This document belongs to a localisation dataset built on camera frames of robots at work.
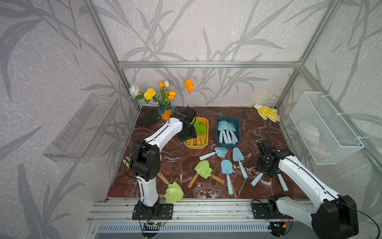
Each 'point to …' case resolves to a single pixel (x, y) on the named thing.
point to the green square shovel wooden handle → (207, 174)
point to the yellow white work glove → (265, 112)
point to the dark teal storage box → (236, 121)
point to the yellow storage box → (194, 143)
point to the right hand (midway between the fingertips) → (258, 169)
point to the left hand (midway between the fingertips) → (192, 137)
